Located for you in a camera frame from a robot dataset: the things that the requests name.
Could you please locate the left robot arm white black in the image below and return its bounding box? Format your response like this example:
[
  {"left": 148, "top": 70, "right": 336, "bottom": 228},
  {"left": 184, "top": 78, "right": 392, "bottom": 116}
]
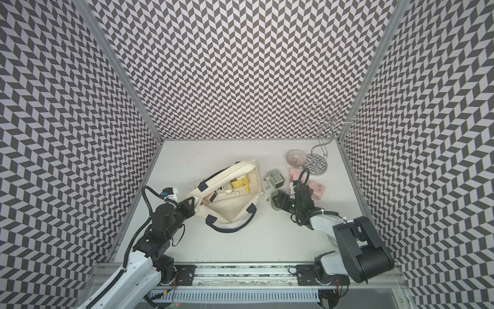
[{"left": 79, "top": 185, "right": 195, "bottom": 308}]

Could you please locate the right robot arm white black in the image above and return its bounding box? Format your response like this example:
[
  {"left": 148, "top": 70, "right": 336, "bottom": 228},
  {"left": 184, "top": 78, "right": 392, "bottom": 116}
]
[{"left": 270, "top": 168, "right": 395, "bottom": 287}]

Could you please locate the cream canvas tote bag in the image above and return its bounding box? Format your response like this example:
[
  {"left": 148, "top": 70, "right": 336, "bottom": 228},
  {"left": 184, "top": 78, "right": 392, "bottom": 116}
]
[{"left": 187, "top": 160, "right": 264, "bottom": 234}]

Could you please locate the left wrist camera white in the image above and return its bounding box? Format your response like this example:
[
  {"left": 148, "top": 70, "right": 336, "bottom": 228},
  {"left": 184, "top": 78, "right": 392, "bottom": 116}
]
[{"left": 161, "top": 187, "right": 178, "bottom": 200}]

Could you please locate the green patterned ceramic bowl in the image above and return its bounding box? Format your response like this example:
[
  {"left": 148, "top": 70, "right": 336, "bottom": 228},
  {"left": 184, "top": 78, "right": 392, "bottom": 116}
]
[{"left": 328, "top": 234, "right": 338, "bottom": 248}]

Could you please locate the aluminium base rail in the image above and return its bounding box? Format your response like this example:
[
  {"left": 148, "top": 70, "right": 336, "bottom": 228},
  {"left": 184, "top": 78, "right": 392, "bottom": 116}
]
[{"left": 175, "top": 262, "right": 407, "bottom": 289}]

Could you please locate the silver wire jewelry stand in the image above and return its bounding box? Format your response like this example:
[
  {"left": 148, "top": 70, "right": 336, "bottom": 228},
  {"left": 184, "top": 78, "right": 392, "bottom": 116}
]
[{"left": 303, "top": 103, "right": 358, "bottom": 176}]

